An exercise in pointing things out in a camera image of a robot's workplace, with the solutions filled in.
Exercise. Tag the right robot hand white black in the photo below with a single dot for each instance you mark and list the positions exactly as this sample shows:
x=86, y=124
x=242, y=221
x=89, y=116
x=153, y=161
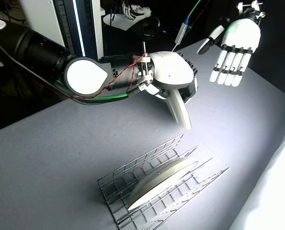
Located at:
x=171, y=69

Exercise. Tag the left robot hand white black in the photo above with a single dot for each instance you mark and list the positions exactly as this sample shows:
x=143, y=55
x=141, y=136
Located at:
x=242, y=33

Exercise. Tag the white plate with grey print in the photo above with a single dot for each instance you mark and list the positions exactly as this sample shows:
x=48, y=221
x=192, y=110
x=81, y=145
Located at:
x=180, y=112

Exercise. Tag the plain white plate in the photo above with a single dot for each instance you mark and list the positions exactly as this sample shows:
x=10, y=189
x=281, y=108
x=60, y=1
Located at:
x=161, y=184

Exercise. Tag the black box with blue light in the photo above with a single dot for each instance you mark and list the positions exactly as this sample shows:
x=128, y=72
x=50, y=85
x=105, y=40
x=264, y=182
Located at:
x=151, y=27

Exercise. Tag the white skeleton hand model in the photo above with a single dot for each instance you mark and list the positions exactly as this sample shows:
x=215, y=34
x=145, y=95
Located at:
x=142, y=10

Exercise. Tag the white paper sheet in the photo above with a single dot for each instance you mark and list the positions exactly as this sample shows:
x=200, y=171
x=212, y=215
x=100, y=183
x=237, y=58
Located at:
x=118, y=21

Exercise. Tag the white robot lift column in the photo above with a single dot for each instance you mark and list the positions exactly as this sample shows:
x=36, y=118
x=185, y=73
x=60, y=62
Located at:
x=41, y=24

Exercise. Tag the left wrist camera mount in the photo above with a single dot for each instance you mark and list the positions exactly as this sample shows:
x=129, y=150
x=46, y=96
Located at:
x=240, y=6

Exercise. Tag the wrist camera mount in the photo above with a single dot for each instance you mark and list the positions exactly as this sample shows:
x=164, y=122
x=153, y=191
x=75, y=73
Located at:
x=151, y=89
x=240, y=6

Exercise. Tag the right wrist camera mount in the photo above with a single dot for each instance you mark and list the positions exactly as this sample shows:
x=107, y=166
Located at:
x=151, y=89

